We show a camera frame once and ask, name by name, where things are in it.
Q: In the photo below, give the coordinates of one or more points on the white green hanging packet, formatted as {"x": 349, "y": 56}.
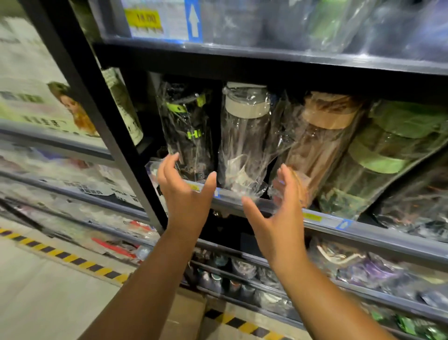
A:
{"x": 127, "y": 108}

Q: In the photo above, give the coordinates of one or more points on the wrapped green lid bottle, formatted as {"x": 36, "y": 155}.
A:
{"x": 409, "y": 121}
{"x": 371, "y": 175}

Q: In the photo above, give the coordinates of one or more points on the brown cardboard box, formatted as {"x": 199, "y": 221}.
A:
{"x": 185, "y": 315}

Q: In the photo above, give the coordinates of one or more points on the black metal shelf rack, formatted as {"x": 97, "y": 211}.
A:
{"x": 120, "y": 147}

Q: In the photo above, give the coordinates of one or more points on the person's left thumb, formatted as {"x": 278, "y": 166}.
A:
{"x": 209, "y": 189}

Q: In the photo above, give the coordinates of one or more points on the wrapped dark bottle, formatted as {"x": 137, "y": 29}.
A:
{"x": 416, "y": 206}

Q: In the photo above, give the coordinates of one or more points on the yellow black hazard tape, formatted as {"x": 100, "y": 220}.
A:
{"x": 63, "y": 255}
{"x": 245, "y": 325}

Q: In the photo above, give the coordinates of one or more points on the row of clear wrapped packets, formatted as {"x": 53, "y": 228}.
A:
{"x": 66, "y": 196}

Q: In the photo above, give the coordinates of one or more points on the person's right thumb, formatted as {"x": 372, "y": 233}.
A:
{"x": 252, "y": 212}

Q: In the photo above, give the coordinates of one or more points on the stack of white printed packets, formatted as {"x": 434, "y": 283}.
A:
{"x": 38, "y": 84}

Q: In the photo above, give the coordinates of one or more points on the row of small wrapped cups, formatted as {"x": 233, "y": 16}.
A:
{"x": 241, "y": 276}

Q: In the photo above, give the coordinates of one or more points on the person's left hand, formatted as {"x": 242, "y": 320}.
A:
{"x": 183, "y": 205}

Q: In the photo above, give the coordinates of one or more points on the green packets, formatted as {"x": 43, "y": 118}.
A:
{"x": 413, "y": 324}

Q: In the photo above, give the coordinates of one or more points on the white price sign blue arrow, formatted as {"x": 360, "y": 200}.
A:
{"x": 157, "y": 19}

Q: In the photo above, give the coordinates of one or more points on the wrapped brown bottle tan lid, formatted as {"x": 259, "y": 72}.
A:
{"x": 320, "y": 147}

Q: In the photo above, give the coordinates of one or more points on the yellow shelf price tag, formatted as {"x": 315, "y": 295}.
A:
{"x": 312, "y": 217}

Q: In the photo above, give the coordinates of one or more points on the person's left forearm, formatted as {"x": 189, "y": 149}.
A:
{"x": 147, "y": 290}

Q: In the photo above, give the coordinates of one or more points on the pile of wrapped purple goods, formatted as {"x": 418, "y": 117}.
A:
{"x": 371, "y": 269}

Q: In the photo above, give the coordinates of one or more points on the wrapped clear bottle white lid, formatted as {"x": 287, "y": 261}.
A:
{"x": 245, "y": 140}

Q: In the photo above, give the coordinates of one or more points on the blue arrow shelf tag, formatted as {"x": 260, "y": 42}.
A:
{"x": 344, "y": 224}

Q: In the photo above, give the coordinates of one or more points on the row of wrapped bottles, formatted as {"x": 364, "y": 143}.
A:
{"x": 315, "y": 24}

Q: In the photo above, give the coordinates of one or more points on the person's right hand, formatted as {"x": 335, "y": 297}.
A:
{"x": 281, "y": 234}

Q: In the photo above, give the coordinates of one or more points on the grey shelf unit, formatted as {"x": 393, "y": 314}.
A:
{"x": 52, "y": 142}

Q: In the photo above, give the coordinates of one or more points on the person's right forearm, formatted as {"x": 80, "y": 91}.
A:
{"x": 325, "y": 304}

